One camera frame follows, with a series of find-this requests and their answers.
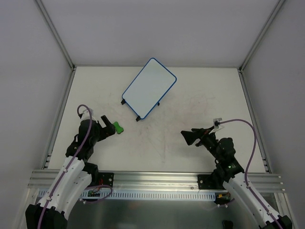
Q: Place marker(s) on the whiteboard black stand feet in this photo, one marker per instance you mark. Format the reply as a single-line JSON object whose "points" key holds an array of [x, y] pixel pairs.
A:
{"points": [[138, 118]]}

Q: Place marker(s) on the green bone-shaped eraser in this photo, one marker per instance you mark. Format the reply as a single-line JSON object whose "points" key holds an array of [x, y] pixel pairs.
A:
{"points": [[118, 128]]}

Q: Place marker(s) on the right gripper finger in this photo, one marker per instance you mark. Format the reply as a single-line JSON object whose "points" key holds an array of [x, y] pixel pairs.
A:
{"points": [[190, 137], [201, 131]]}

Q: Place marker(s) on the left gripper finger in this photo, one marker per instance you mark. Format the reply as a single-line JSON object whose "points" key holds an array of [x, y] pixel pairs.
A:
{"points": [[109, 130], [106, 121]]}

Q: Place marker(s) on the black knob bottom edge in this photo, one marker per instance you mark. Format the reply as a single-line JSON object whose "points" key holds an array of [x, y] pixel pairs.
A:
{"points": [[227, 224]]}

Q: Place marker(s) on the aluminium frame post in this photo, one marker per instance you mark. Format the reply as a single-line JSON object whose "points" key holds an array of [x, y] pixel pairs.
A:
{"points": [[275, 11], [46, 16]]}

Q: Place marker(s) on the left aluminium frame post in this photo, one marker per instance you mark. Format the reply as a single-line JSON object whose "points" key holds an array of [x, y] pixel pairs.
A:
{"points": [[46, 16]]}

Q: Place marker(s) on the right aluminium frame post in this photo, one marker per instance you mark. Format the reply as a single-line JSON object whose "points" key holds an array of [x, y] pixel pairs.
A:
{"points": [[275, 11]]}

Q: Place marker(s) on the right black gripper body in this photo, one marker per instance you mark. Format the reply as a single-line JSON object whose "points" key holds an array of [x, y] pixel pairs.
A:
{"points": [[202, 137]]}

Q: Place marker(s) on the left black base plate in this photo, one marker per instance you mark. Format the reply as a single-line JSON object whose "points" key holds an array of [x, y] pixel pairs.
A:
{"points": [[105, 179]]}

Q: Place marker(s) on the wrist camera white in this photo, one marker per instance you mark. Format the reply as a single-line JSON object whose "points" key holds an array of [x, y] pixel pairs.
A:
{"points": [[87, 114], [217, 125]]}

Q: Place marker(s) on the aluminium front rail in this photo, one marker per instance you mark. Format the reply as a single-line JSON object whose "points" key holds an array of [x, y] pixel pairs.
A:
{"points": [[184, 181]]}

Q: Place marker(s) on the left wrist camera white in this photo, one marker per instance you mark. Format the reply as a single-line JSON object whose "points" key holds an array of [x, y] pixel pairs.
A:
{"points": [[87, 114]]}

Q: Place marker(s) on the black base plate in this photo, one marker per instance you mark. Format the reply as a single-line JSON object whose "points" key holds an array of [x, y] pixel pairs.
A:
{"points": [[105, 179], [210, 182]]}

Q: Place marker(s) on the white slotted cable duct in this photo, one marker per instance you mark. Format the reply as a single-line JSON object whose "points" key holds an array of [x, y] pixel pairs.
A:
{"points": [[144, 195]]}

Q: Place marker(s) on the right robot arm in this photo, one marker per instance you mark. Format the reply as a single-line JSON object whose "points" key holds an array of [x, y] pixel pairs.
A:
{"points": [[230, 175]]}

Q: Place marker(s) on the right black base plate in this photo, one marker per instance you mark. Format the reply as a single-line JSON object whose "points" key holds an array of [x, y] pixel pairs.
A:
{"points": [[210, 182]]}

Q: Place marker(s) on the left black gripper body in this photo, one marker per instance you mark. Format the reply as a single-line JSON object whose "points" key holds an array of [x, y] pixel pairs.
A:
{"points": [[106, 129]]}

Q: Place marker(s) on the blue-framed whiteboard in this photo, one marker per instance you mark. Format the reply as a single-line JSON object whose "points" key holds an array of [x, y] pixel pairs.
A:
{"points": [[149, 87]]}

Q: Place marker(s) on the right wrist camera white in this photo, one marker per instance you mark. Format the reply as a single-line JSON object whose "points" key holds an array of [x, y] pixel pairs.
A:
{"points": [[217, 125]]}

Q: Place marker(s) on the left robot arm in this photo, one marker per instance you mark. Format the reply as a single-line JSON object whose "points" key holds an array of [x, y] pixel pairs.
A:
{"points": [[75, 176]]}

